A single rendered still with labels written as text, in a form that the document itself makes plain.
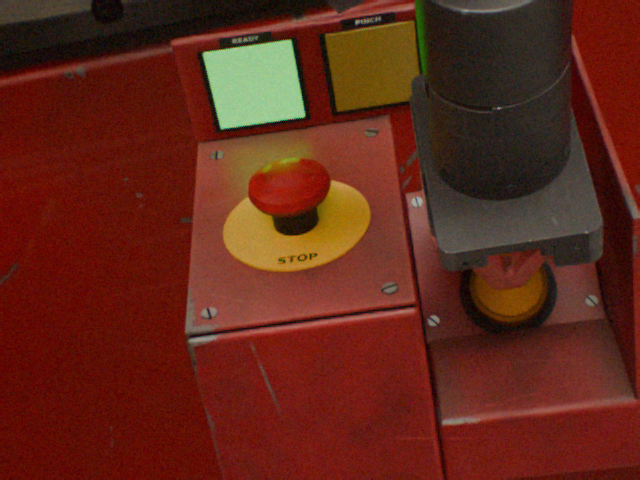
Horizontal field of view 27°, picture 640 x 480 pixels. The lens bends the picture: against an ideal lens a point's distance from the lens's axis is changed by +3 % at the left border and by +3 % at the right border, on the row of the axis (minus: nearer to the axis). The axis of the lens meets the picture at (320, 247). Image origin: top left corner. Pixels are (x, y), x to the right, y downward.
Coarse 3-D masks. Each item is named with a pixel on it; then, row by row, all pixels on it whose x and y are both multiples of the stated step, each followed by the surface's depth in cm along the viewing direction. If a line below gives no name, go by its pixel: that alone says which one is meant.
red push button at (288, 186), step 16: (288, 160) 63; (304, 160) 63; (256, 176) 63; (272, 176) 62; (288, 176) 62; (304, 176) 62; (320, 176) 62; (256, 192) 62; (272, 192) 61; (288, 192) 61; (304, 192) 61; (320, 192) 61; (272, 208) 61; (288, 208) 61; (304, 208) 61; (288, 224) 63; (304, 224) 63
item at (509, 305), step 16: (544, 272) 67; (480, 288) 66; (528, 288) 66; (544, 288) 66; (480, 304) 67; (496, 304) 66; (512, 304) 66; (528, 304) 66; (496, 320) 66; (512, 320) 66; (528, 320) 67
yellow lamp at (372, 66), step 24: (408, 24) 67; (336, 48) 68; (360, 48) 68; (384, 48) 68; (408, 48) 68; (336, 72) 68; (360, 72) 68; (384, 72) 68; (408, 72) 69; (336, 96) 69; (360, 96) 69; (384, 96) 69; (408, 96) 69
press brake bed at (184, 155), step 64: (0, 0) 79; (64, 0) 80; (128, 0) 80; (192, 0) 81; (256, 0) 82; (320, 0) 84; (384, 0) 83; (576, 0) 85; (0, 64) 83; (64, 64) 83; (128, 64) 83; (0, 128) 84; (64, 128) 85; (128, 128) 85; (192, 128) 86; (0, 192) 87; (64, 192) 87; (128, 192) 88; (192, 192) 89; (0, 256) 90; (64, 256) 90; (128, 256) 91; (0, 320) 93; (64, 320) 94; (128, 320) 95; (0, 384) 96; (64, 384) 97; (128, 384) 98; (192, 384) 99; (0, 448) 100; (64, 448) 101; (128, 448) 102; (192, 448) 103
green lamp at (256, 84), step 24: (240, 48) 67; (264, 48) 67; (288, 48) 67; (216, 72) 68; (240, 72) 68; (264, 72) 68; (288, 72) 68; (216, 96) 69; (240, 96) 69; (264, 96) 69; (288, 96) 69; (240, 120) 70; (264, 120) 70
